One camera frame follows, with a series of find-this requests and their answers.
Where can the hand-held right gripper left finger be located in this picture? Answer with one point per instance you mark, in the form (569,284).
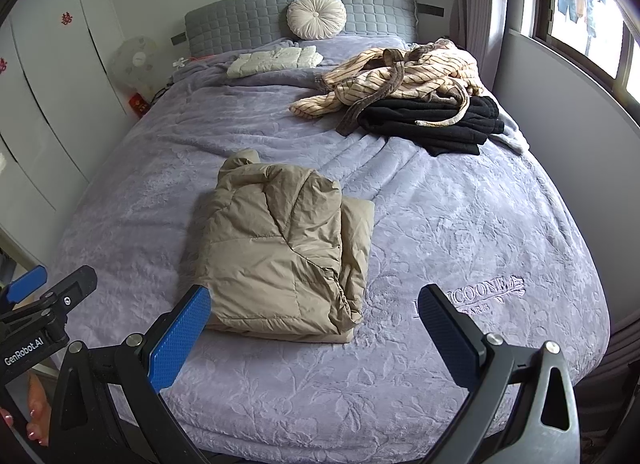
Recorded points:
(182,339)

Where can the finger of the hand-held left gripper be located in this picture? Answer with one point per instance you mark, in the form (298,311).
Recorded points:
(70,294)
(27,284)

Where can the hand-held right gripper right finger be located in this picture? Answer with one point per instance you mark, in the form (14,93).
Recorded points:
(447,339)

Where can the beige puffer coat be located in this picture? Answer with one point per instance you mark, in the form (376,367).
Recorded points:
(280,254)

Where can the black folded clothes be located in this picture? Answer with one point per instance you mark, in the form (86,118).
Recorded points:
(440,129)

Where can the person's left hand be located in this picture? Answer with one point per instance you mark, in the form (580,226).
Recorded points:
(37,404)

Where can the lavender embossed blanket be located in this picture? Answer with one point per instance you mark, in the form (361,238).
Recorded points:
(450,204)

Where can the white wardrobe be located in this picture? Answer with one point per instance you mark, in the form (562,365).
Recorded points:
(50,109)

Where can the light grey cloth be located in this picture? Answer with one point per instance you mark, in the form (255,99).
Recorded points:
(515,136)

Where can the white electric fan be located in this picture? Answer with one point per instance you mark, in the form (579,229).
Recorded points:
(134,61)

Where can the cream striped robe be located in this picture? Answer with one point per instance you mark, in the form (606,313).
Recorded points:
(400,74)

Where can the folded white puffer garment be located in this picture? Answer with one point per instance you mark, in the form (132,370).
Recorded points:
(270,61)

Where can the grey quilted headboard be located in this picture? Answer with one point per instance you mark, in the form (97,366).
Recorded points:
(240,19)

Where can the grey curtain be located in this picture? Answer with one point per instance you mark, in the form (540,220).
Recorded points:
(480,9)

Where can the round cream cushion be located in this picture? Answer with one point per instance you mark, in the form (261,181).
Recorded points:
(316,15)

